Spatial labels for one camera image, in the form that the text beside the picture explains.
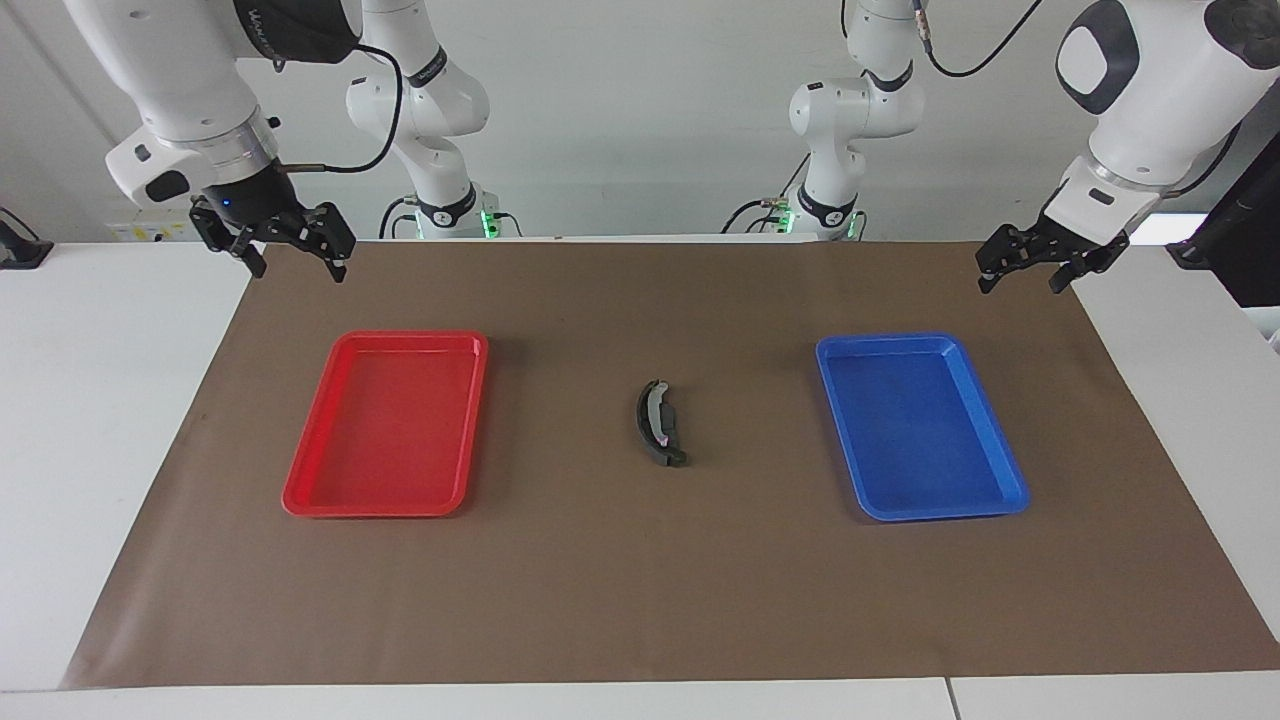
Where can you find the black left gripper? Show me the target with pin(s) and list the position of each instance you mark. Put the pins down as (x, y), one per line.
(1065, 245)

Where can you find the blue plastic tray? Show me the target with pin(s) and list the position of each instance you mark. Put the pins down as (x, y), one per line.
(920, 430)

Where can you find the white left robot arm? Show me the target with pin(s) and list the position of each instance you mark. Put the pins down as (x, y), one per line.
(1150, 80)

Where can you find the white yellow socket box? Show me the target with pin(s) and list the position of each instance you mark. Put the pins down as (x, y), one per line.
(150, 231)

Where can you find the black monitor stand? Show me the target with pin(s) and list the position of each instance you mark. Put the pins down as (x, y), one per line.
(1245, 240)

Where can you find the dark brake pad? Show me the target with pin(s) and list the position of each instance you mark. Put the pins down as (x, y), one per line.
(677, 459)

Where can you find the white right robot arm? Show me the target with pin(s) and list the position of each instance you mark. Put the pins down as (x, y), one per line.
(180, 70)

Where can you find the brown paper table mat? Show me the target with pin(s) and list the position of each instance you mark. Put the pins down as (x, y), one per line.
(640, 580)

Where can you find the red plastic tray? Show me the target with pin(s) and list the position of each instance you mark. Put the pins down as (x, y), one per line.
(385, 430)

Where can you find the curved brake shoe silver web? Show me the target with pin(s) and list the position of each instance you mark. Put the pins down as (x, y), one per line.
(645, 420)

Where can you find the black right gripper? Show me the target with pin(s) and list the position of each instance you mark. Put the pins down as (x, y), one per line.
(255, 205)

